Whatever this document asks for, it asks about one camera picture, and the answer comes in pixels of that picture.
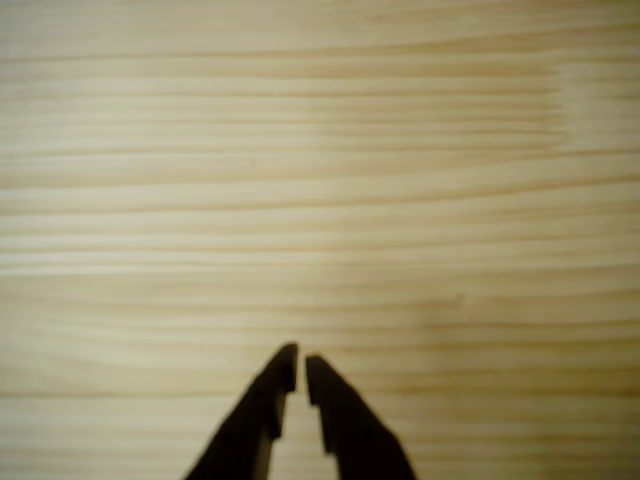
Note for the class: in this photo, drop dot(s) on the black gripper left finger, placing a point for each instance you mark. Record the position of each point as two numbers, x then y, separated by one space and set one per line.
240 440

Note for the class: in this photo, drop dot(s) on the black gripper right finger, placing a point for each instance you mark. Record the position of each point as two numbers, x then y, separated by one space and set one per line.
360 440

